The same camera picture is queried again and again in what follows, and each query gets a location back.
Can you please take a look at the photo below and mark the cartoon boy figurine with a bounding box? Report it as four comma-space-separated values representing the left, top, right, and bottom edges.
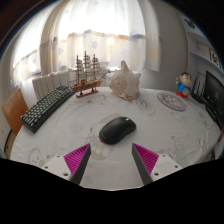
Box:
175, 71, 194, 100

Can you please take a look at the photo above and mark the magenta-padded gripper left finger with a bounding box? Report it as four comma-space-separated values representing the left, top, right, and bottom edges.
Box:
41, 142, 92, 186

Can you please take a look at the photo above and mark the white printed tablecloth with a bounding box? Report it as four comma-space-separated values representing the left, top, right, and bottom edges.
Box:
9, 86, 222, 191

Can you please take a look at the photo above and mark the round purple patterned mouse pad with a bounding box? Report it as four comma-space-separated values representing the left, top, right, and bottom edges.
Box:
156, 92, 187, 112

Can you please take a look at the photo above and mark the white radiator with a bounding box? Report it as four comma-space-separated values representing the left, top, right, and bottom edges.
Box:
31, 70, 72, 101

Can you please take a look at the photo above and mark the brown wooden chair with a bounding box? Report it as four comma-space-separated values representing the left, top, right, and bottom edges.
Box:
1, 87, 30, 160

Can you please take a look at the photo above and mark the black keyboard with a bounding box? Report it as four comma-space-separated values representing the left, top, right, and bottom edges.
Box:
20, 85, 76, 134

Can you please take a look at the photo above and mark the large white conch shell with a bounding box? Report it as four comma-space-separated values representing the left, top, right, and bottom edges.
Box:
109, 60, 142, 101

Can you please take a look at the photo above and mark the black router with antennas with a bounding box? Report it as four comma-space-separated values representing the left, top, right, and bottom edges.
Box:
191, 71, 208, 105

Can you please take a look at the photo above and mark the black monitor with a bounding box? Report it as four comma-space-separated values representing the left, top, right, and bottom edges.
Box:
202, 70, 224, 130

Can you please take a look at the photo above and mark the black computer mouse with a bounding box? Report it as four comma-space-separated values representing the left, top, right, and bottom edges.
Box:
98, 116, 137, 146

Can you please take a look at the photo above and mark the white star-print curtain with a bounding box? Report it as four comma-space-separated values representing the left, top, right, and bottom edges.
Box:
10, 0, 162, 85

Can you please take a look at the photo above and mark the white wall shelf unit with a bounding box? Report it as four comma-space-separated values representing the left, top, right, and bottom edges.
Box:
179, 13, 224, 72

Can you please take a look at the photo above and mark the wooden sailing ship model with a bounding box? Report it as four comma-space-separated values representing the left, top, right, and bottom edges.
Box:
69, 50, 110, 99

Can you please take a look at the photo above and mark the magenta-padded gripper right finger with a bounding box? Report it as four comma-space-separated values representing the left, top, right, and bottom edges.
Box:
131, 142, 184, 186

